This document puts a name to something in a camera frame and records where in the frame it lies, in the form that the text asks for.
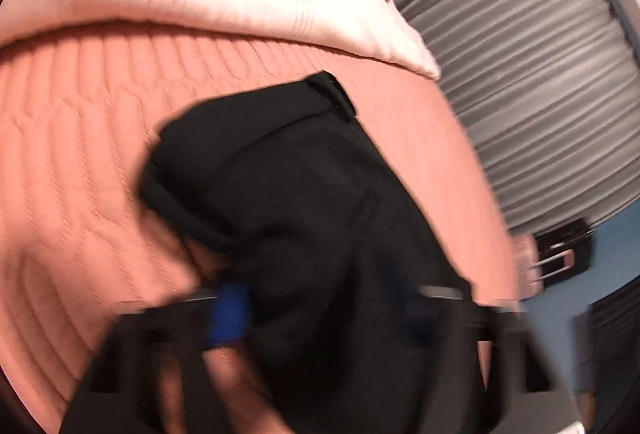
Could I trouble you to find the pink hard suitcase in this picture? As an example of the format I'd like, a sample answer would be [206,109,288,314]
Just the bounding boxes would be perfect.
[511,235,576,301]

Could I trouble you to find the grey pleated curtain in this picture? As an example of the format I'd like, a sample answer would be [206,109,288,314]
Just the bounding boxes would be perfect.
[398,0,639,232]

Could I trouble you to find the black suitcase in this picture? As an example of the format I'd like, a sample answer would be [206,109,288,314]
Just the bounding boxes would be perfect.
[534,218,594,290]

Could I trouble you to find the black pants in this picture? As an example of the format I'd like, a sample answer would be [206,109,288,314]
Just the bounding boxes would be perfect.
[140,72,500,433]

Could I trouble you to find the salmon quilted bedspread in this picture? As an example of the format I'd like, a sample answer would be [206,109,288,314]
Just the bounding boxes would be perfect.
[1,24,518,433]

